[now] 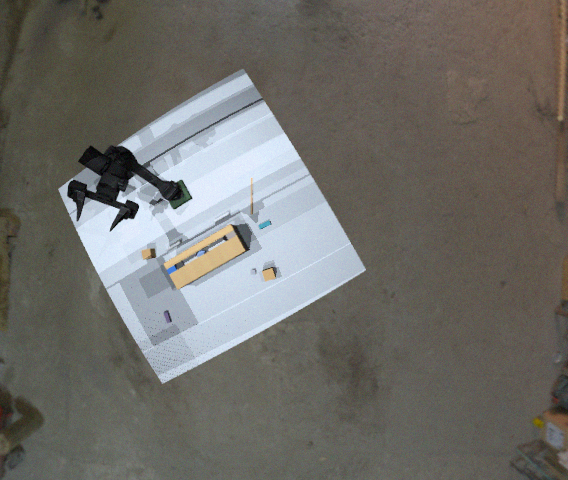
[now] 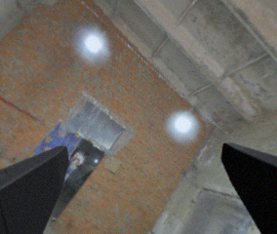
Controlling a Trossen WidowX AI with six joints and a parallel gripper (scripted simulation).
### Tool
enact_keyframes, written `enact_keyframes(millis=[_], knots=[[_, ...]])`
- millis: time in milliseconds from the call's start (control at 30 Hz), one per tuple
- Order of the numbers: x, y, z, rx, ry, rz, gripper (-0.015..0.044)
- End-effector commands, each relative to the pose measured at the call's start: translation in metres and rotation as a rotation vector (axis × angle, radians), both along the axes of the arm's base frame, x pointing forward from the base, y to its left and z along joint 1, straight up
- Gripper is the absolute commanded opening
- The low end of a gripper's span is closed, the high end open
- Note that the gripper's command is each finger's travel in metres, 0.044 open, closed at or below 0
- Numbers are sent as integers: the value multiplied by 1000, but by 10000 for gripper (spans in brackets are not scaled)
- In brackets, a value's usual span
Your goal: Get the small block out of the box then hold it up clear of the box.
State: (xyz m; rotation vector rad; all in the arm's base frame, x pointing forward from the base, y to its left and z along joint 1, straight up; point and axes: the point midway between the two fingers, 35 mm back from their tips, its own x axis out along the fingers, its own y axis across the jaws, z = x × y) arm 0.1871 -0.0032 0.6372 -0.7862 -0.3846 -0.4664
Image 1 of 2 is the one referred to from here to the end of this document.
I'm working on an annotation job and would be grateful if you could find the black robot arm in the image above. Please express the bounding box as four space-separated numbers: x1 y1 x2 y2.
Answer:
78 145 184 201

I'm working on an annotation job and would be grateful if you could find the brown cardboard box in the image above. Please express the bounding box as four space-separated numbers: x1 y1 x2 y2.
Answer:
262 267 276 282

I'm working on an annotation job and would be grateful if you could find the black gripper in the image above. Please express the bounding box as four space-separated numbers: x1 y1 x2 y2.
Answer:
67 180 139 232

